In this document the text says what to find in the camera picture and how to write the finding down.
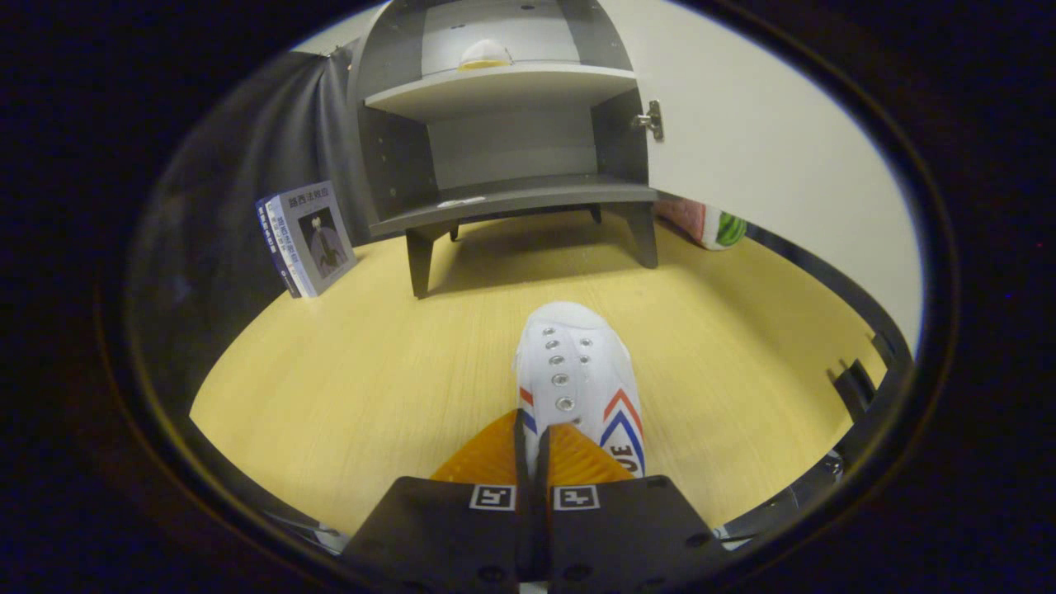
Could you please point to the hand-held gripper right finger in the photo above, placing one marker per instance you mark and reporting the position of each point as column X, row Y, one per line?
column 627, row 536

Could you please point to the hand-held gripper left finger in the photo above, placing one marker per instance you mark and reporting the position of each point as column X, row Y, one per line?
column 445, row 536

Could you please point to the white striped shoe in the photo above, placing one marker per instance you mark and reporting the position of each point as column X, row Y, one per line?
column 577, row 363

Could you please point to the cream shoe cabinet door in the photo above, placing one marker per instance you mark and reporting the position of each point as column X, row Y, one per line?
column 784, row 165

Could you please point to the grey shoe cabinet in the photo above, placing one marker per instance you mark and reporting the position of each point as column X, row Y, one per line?
column 495, row 91

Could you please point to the black table clamp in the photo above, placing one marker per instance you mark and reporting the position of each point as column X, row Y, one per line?
column 854, row 389

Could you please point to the grey cover book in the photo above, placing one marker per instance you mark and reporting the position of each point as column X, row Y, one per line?
column 322, row 239

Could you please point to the toy watermelon slice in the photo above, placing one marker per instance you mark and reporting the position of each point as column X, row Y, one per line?
column 709, row 224

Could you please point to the black backdrop cloth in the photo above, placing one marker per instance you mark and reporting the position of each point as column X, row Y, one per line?
column 239, row 157

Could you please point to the white yellow rounded object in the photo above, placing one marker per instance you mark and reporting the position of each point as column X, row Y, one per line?
column 485, row 54

